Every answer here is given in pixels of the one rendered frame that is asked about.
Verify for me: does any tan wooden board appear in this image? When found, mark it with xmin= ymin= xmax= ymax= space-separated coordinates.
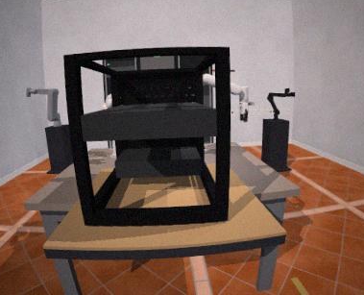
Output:
xmin=43 ymin=168 xmax=286 ymax=251

